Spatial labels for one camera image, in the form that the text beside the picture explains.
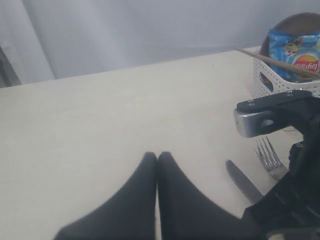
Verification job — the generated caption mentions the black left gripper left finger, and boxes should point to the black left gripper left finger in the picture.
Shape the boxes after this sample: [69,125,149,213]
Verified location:
[55,152,157,240]

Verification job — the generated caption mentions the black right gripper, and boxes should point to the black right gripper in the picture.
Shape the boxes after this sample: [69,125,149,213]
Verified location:
[242,96,320,240]

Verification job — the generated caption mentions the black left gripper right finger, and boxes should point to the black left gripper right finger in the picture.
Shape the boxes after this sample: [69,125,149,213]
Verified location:
[157,151,264,240]

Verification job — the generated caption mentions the silver table knife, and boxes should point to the silver table knife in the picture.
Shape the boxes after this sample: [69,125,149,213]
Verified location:
[225,159,264,204]

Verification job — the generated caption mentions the silver metal fork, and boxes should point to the silver metal fork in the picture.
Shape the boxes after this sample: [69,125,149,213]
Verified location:
[255,136,288,181]

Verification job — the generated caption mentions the white perforated plastic basket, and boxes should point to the white perforated plastic basket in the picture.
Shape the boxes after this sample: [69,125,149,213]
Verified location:
[251,58,320,98]

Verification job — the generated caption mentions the upper wooden chopstick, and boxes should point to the upper wooden chopstick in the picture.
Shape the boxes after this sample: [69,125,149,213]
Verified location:
[235,48,320,78]

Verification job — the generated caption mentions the blue chips bag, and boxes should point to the blue chips bag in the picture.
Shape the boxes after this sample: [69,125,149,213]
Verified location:
[268,29,320,73]

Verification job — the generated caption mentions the brown round plate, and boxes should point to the brown round plate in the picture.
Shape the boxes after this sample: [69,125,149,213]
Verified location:
[259,12,320,57]

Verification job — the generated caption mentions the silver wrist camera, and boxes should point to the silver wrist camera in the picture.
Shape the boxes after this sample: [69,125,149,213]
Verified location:
[233,90,313,138]

